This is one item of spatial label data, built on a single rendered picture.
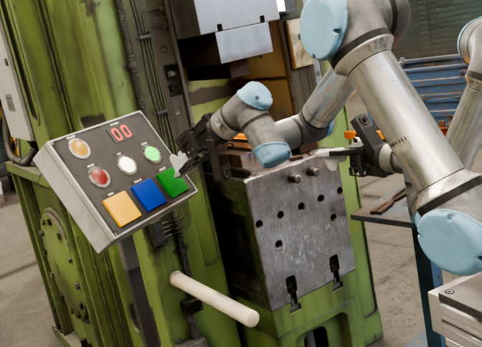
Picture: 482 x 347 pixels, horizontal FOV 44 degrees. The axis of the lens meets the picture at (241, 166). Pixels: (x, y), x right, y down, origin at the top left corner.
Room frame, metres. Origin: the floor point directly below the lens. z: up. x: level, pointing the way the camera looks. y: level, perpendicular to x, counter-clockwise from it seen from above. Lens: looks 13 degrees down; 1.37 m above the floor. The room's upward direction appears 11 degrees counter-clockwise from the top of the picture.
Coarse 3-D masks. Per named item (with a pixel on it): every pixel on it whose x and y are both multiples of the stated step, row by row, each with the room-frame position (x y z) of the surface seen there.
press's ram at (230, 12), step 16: (176, 0) 1.92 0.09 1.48; (192, 0) 1.84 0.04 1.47; (208, 0) 1.86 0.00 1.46; (224, 0) 1.88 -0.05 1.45; (240, 0) 1.91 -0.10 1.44; (256, 0) 1.94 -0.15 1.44; (272, 0) 1.98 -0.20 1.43; (176, 16) 1.94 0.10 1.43; (192, 16) 1.85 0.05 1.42; (208, 16) 1.85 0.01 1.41; (224, 16) 1.88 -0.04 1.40; (240, 16) 1.91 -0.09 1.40; (256, 16) 1.94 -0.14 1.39; (272, 16) 1.97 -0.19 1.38; (176, 32) 1.96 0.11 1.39; (192, 32) 1.87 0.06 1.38; (208, 32) 1.85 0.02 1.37
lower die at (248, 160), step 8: (240, 144) 1.98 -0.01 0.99; (248, 144) 1.96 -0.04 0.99; (232, 152) 1.93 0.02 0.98; (240, 152) 1.90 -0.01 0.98; (248, 152) 1.88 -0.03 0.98; (232, 160) 1.90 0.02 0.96; (240, 160) 1.86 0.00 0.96; (248, 160) 1.87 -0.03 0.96; (256, 160) 1.89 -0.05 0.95; (248, 168) 1.87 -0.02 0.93; (256, 168) 1.88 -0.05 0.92
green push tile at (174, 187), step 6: (162, 174) 1.55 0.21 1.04; (168, 174) 1.56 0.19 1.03; (162, 180) 1.53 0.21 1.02; (168, 180) 1.55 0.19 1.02; (174, 180) 1.56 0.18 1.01; (180, 180) 1.57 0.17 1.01; (168, 186) 1.53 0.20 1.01; (174, 186) 1.54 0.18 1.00; (180, 186) 1.56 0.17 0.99; (186, 186) 1.57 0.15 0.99; (168, 192) 1.52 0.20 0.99; (174, 192) 1.53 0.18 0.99; (180, 192) 1.54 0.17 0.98
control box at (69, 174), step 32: (96, 128) 1.53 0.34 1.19; (128, 128) 1.59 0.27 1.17; (64, 160) 1.39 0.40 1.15; (96, 160) 1.45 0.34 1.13; (160, 160) 1.59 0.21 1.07; (64, 192) 1.39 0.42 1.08; (96, 192) 1.38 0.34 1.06; (128, 192) 1.44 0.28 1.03; (192, 192) 1.58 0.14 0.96; (96, 224) 1.35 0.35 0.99; (128, 224) 1.37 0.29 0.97
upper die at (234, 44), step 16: (224, 32) 1.87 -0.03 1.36; (240, 32) 1.90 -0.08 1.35; (256, 32) 1.93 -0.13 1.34; (192, 48) 1.99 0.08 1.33; (208, 48) 1.91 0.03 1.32; (224, 48) 1.87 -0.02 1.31; (240, 48) 1.90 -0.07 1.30; (256, 48) 1.93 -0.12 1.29; (272, 48) 1.96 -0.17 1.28; (192, 64) 2.01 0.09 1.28; (208, 64) 1.92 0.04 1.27
